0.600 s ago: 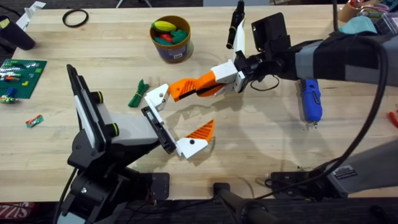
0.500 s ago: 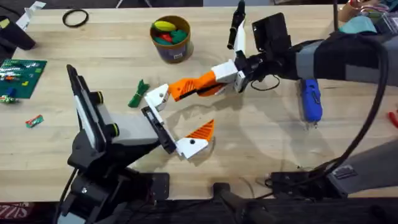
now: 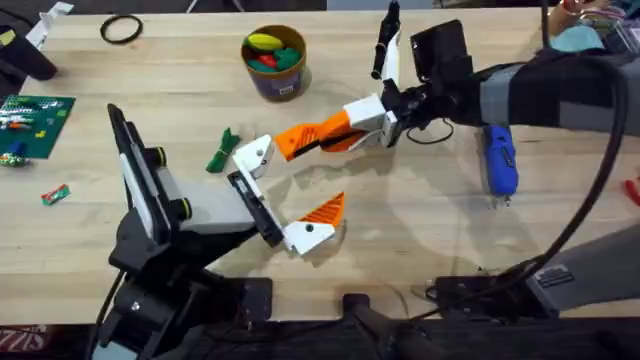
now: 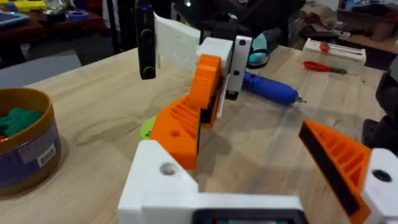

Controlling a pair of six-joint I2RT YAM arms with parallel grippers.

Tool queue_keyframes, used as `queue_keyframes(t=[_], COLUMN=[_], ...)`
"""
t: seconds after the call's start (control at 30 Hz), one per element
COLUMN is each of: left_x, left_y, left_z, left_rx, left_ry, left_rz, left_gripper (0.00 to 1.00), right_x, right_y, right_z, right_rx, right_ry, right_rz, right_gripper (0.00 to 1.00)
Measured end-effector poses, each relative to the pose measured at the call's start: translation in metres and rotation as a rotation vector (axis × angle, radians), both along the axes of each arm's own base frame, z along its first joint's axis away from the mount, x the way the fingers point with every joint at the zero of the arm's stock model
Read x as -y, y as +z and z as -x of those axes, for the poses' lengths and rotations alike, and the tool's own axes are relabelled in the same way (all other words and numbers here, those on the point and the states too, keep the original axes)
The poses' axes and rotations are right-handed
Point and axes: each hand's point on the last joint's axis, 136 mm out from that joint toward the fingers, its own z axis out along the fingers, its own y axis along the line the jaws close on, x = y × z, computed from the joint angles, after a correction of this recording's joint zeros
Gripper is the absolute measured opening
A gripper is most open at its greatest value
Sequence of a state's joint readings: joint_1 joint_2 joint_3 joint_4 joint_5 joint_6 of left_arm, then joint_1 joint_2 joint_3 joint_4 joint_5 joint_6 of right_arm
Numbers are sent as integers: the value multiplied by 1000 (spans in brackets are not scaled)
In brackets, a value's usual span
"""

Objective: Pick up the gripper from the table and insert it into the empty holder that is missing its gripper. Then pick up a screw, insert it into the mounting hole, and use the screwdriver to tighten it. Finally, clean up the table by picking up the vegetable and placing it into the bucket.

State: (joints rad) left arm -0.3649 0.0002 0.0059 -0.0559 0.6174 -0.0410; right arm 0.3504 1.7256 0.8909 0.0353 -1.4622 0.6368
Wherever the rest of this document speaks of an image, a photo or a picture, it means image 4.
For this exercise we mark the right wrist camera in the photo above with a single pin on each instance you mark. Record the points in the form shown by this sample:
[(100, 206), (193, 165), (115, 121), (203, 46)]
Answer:
[(145, 40)]

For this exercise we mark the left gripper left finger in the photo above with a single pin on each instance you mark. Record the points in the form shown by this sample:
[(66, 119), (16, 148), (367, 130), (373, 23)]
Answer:
[(152, 183)]

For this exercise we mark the teal and black object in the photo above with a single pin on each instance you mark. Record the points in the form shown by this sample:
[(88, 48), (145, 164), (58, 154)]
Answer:
[(259, 51)]

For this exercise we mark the blue electric screwdriver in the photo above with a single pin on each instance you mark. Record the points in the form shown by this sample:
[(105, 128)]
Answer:
[(270, 88)]

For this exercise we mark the white box with tools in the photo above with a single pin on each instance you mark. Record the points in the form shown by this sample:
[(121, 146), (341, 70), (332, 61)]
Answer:
[(339, 56)]

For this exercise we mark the brown tub with toys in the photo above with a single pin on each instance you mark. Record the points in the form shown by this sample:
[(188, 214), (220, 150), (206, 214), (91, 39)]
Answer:
[(28, 155)]

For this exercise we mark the green disc with holes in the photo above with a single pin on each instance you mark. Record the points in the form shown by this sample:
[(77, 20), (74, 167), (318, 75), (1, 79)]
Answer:
[(145, 129)]

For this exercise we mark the blue tape roll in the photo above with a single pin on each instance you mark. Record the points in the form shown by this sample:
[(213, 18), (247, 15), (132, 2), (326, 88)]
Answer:
[(78, 15)]

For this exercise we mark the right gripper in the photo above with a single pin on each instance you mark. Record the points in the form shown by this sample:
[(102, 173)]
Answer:
[(174, 40)]

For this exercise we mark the brown cardboard box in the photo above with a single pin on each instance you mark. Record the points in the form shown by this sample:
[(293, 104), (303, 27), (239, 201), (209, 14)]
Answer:
[(320, 17)]

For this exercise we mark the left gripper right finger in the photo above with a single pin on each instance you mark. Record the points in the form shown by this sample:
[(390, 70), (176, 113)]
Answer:
[(345, 161)]

